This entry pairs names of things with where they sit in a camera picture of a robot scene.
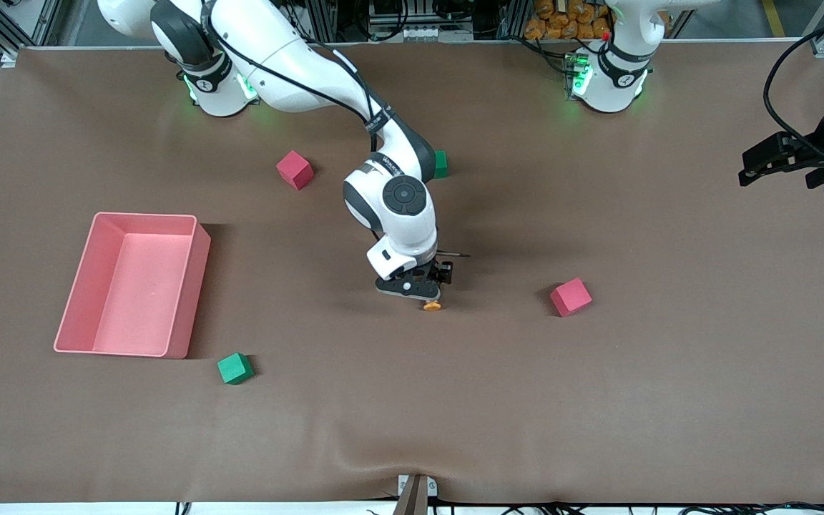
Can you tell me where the brown table mat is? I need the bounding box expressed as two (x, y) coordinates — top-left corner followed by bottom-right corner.
(0, 41), (824, 505)

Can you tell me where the pink foam cube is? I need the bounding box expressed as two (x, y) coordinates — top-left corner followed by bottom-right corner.
(549, 278), (594, 318)
(275, 150), (315, 191)

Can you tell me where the orange packets pile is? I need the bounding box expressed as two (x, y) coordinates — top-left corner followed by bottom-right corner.
(524, 0), (613, 41)

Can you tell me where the pink plastic tray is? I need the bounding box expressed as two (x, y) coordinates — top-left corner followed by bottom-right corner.
(53, 212), (212, 359)

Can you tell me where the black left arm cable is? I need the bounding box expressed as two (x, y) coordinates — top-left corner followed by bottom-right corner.
(762, 16), (824, 144)

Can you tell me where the aluminium camera post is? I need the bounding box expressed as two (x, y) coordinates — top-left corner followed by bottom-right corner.
(392, 474), (438, 515)

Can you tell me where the aluminium frame post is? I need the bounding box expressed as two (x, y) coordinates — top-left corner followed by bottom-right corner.
(303, 0), (341, 42)
(498, 0), (527, 40)

